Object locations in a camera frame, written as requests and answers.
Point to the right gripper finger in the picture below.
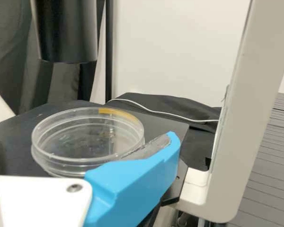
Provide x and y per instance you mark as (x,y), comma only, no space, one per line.
(132,179)

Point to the cream microscope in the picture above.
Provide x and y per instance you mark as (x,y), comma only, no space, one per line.
(229,142)

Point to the petri dish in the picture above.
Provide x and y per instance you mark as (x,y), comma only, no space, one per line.
(85,132)

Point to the black platform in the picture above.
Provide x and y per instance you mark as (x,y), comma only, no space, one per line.
(281,146)

